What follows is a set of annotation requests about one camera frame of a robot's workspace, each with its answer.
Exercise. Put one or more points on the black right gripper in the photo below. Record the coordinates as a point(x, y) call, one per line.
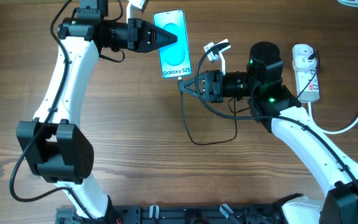
point(214, 96)

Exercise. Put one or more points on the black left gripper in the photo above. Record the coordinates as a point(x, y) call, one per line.
point(139, 36)

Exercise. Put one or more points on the light blue Galaxy smartphone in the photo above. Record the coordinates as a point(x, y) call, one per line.
point(175, 58)

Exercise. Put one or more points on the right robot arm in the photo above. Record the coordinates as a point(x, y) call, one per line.
point(273, 105)

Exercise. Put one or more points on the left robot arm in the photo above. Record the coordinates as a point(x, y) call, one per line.
point(52, 142)

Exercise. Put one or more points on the white charger plug adapter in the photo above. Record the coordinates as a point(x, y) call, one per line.
point(302, 63)

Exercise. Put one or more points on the white power strip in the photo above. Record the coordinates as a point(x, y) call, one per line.
point(307, 86)

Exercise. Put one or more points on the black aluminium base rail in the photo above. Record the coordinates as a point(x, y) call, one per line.
point(172, 214)

